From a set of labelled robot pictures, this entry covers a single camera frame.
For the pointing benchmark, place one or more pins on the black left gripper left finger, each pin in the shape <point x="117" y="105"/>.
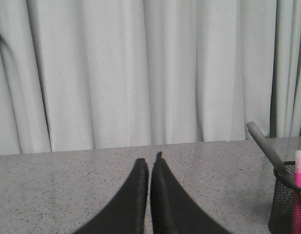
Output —
<point x="125" y="213"/>

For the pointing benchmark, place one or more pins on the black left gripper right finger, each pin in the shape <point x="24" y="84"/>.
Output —
<point x="172" y="209"/>

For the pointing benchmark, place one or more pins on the grey orange scissors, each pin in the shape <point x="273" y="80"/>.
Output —
<point x="270" y="153"/>

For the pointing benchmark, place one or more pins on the pink marker pen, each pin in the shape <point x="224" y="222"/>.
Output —
<point x="296" y="224"/>

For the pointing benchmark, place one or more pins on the black mesh pen holder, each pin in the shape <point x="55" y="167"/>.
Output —
<point x="281" y="216"/>

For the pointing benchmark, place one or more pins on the grey curtain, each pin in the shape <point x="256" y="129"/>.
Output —
<point x="86" y="74"/>

